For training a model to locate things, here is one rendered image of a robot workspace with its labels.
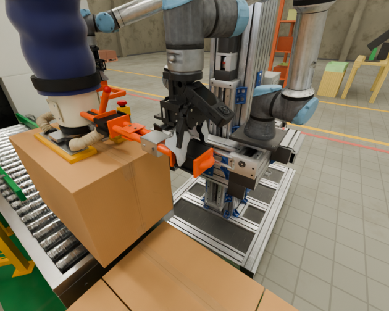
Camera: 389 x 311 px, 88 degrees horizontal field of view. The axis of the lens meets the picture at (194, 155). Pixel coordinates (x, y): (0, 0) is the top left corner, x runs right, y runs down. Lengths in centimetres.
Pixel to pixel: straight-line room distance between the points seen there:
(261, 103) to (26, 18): 84
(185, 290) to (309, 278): 105
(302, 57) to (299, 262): 147
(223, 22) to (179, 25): 10
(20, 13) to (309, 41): 87
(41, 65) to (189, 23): 56
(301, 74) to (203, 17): 50
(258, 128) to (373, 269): 148
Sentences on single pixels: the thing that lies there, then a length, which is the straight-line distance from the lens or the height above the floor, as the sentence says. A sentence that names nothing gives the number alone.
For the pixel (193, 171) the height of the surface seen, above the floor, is 120.
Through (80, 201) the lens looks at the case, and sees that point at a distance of 72.
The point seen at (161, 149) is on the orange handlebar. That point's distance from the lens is 55.
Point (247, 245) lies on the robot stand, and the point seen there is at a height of 21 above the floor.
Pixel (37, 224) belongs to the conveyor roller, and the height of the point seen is 54.
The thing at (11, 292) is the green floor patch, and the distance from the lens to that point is 202.
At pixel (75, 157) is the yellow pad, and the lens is 84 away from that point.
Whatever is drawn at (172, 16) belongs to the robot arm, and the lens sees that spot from 42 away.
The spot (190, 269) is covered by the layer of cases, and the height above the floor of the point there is 54.
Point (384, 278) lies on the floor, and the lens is 212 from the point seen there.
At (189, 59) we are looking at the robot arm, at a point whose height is 143.
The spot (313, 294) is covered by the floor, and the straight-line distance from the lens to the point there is 179.
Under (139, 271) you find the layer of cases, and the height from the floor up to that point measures 54.
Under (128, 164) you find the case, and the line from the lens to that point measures 76.
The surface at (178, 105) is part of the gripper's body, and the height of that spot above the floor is 134.
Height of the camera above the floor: 148
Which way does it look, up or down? 32 degrees down
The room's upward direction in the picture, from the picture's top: straight up
